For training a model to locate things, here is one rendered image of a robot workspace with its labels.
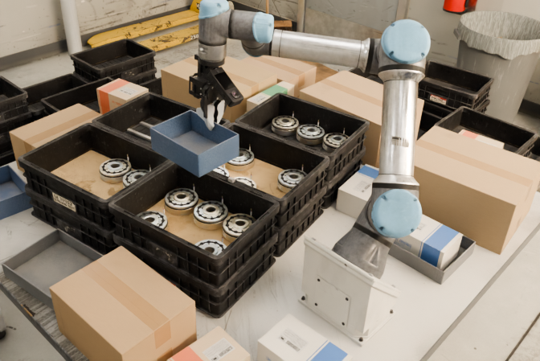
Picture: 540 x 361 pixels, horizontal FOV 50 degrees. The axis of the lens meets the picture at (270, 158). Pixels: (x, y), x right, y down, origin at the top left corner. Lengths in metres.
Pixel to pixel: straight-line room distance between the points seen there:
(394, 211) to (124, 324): 0.69
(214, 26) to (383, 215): 0.63
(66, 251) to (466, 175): 1.29
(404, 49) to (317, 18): 3.89
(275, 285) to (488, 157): 0.86
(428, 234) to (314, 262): 0.44
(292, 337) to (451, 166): 0.84
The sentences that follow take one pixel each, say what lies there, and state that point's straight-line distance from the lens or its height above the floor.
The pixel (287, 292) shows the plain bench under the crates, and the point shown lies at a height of 0.70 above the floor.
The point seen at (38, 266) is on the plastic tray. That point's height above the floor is 0.70.
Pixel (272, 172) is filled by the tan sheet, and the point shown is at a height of 0.83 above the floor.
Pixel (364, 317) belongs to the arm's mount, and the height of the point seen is 0.80.
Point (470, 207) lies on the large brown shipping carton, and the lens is 1.97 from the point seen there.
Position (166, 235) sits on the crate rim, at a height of 0.93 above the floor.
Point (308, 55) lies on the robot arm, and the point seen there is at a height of 1.32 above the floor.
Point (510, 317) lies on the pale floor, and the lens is 2.86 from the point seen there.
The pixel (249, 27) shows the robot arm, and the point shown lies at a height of 1.42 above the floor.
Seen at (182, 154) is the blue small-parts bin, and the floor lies 1.11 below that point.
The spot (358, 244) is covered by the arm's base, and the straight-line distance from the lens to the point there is 1.56.
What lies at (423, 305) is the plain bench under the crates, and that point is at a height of 0.70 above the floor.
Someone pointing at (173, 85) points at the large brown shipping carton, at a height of 0.85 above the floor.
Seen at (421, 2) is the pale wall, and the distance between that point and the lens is 4.76.
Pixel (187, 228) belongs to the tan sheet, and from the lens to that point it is 1.75.
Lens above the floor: 1.94
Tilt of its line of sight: 33 degrees down
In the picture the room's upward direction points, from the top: 2 degrees clockwise
